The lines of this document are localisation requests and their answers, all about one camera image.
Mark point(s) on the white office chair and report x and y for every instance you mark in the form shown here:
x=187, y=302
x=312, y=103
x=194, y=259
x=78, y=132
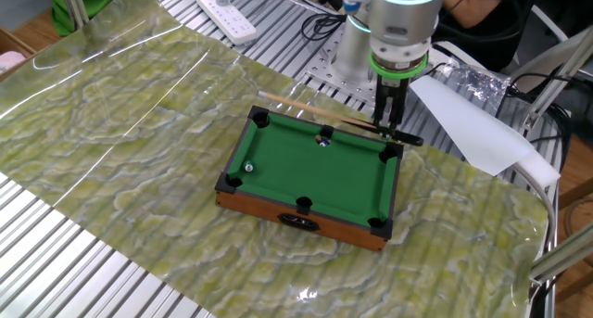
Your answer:
x=551, y=23

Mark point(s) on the aluminium frame post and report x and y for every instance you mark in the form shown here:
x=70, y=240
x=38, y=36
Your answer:
x=560, y=253
x=556, y=77
x=74, y=5

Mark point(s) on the person in black shirt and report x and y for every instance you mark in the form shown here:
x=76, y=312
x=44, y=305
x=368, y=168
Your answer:
x=491, y=40

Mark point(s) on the clear plastic bag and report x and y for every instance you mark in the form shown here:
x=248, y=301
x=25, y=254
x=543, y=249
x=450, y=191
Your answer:
x=482, y=84

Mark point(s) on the wooden pool cue black butt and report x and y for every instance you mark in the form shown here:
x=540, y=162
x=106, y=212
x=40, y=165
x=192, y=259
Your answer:
x=315, y=109

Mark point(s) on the green pool ball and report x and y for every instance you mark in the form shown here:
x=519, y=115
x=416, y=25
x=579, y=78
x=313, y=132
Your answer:
x=249, y=166

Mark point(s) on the pink cloth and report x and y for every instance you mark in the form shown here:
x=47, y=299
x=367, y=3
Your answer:
x=10, y=62

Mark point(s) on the brown cardboard box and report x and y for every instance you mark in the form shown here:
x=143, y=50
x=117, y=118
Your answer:
x=11, y=42

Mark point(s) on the white paper sheet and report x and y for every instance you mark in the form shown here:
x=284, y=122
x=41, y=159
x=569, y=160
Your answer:
x=472, y=128

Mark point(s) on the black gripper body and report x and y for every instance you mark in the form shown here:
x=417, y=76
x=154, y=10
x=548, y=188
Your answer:
x=391, y=88

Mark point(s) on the white power strip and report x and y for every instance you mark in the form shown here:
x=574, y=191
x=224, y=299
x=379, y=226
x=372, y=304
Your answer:
x=227, y=16

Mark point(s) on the green cloth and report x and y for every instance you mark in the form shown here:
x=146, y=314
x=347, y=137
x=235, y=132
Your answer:
x=83, y=7

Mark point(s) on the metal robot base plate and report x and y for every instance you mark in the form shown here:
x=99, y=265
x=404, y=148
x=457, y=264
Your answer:
x=319, y=72

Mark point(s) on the blue pool ball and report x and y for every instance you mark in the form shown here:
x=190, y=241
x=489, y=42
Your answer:
x=324, y=143

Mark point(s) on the mini green pool table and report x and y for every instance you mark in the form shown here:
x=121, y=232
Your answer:
x=324, y=179

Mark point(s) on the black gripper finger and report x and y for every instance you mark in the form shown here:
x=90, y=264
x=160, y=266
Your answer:
x=396, y=116
x=382, y=116

